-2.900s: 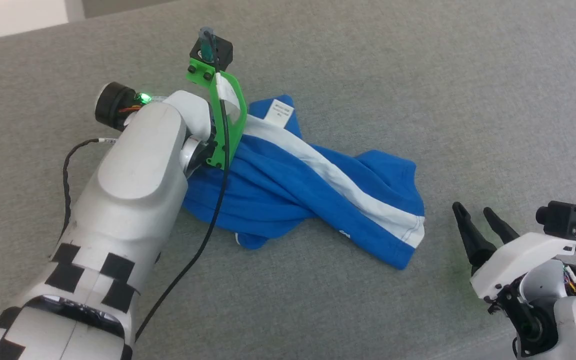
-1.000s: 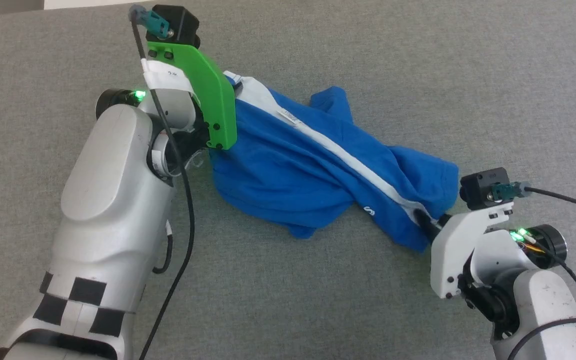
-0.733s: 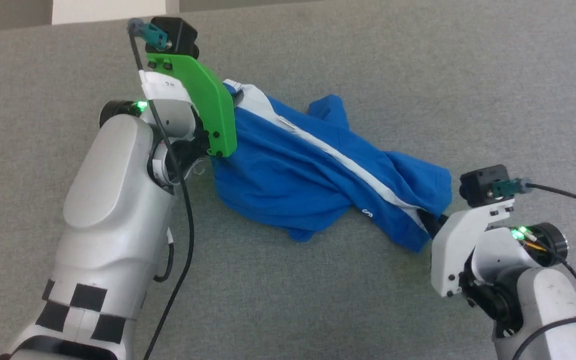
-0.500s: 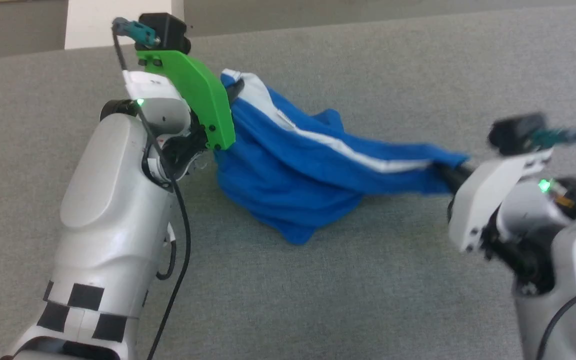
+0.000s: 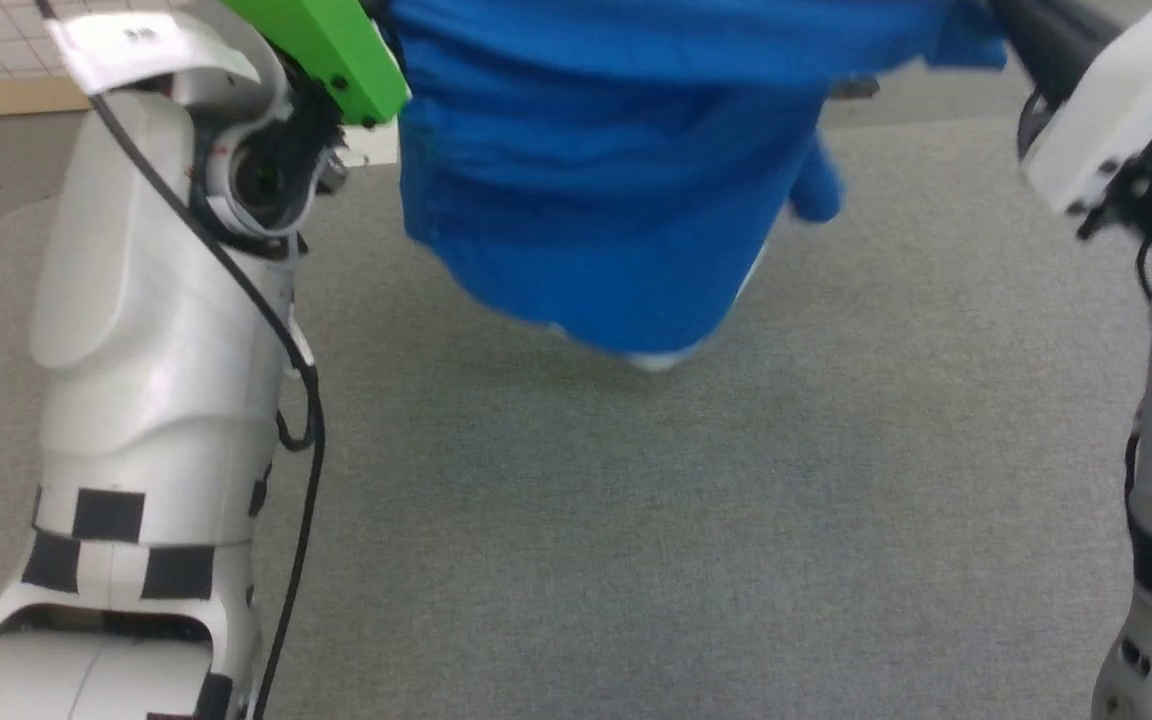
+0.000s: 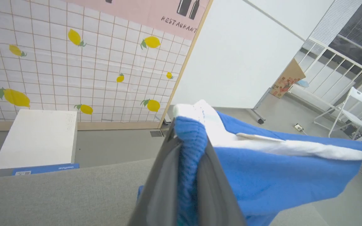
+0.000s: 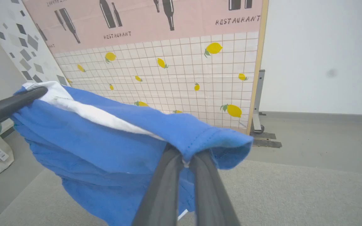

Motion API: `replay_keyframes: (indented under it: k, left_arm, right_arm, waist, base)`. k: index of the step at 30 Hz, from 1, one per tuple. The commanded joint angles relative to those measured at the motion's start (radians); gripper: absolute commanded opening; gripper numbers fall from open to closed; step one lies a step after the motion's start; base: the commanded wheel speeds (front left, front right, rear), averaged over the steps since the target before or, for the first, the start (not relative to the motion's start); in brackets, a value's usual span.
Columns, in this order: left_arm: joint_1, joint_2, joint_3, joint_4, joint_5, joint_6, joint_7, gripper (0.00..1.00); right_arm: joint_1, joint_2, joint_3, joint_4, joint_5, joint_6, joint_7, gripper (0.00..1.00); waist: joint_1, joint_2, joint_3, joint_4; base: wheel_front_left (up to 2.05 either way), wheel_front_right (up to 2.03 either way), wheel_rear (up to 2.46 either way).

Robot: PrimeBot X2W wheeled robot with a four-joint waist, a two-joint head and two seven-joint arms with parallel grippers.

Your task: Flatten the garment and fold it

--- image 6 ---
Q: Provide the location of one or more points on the white rectangular box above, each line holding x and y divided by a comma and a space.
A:
36, 138

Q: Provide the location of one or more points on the white floor power strip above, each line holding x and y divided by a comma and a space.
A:
298, 127

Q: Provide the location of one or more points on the blue and white jersey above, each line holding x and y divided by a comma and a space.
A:
278, 175

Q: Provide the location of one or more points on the white partition board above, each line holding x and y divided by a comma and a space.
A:
237, 56

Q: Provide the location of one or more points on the lemon print partition panel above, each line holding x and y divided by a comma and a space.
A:
42, 69

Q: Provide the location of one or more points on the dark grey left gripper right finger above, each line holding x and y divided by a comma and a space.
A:
212, 194

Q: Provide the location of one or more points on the black metal partition foot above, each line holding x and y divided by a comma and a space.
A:
167, 125

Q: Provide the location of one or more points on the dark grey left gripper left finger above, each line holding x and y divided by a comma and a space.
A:
162, 188

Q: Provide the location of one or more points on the white metal railing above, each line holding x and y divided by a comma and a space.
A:
338, 53

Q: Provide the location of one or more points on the white window blind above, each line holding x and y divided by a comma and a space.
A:
335, 22

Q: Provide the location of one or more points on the small dark floor tape patch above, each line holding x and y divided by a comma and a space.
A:
156, 133

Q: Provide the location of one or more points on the white folding chair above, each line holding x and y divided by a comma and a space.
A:
360, 95

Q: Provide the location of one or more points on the brown cardboard box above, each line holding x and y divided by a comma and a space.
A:
286, 81

